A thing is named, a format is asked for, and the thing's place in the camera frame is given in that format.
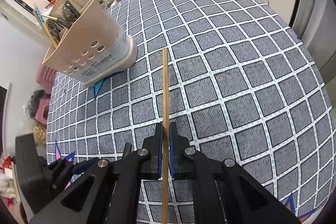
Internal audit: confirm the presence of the wooden chopstick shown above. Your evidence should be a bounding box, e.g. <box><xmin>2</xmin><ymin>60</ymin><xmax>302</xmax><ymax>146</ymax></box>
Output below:
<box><xmin>41</xmin><ymin>14</ymin><xmax>58</xmax><ymax>21</ymax></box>
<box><xmin>162</xmin><ymin>48</ymin><xmax>169</xmax><ymax>224</ymax></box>

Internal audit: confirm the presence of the pink star sticker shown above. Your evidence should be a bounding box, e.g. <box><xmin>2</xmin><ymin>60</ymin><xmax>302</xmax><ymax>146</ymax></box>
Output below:
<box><xmin>52</xmin><ymin>140</ymin><xmax>75</xmax><ymax>193</ymax></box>

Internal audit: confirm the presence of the bag of potatoes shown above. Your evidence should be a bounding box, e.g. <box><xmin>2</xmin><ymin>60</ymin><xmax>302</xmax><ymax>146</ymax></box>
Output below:
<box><xmin>32</xmin><ymin>121</ymin><xmax>47</xmax><ymax>146</ymax></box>

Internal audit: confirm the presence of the blue star sticker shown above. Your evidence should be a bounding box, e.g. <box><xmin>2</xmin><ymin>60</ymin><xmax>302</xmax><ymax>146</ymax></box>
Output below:
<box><xmin>93</xmin><ymin>71</ymin><xmax>124</xmax><ymax>101</ymax></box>

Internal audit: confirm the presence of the pink plastic stool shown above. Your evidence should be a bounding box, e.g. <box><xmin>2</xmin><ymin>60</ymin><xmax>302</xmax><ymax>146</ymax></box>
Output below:
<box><xmin>36</xmin><ymin>64</ymin><xmax>56</xmax><ymax>90</ymax></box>

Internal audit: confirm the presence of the blue grid tablecloth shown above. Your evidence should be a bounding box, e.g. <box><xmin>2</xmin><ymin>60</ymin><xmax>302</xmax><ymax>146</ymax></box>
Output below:
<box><xmin>47</xmin><ymin>0</ymin><xmax>335</xmax><ymax>223</ymax></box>

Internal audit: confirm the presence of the beige utensil holder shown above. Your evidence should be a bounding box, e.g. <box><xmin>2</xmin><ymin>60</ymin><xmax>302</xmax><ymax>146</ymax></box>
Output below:
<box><xmin>43</xmin><ymin>0</ymin><xmax>137</xmax><ymax>88</ymax></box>

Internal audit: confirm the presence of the grey spoon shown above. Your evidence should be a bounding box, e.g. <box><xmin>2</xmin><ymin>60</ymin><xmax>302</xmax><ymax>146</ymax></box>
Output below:
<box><xmin>57</xmin><ymin>1</ymin><xmax>81</xmax><ymax>29</ymax></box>
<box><xmin>46</xmin><ymin>19</ymin><xmax>60</xmax><ymax>42</ymax></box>

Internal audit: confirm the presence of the wooden chopstick in holder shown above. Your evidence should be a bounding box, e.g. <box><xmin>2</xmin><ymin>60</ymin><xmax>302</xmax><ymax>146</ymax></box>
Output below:
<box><xmin>41</xmin><ymin>14</ymin><xmax>58</xmax><ymax>21</ymax></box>

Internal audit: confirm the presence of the blue patterned chopstick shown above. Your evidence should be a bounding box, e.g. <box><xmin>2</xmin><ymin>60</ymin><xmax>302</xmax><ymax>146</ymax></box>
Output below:
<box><xmin>33</xmin><ymin>4</ymin><xmax>58</xmax><ymax>48</ymax></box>

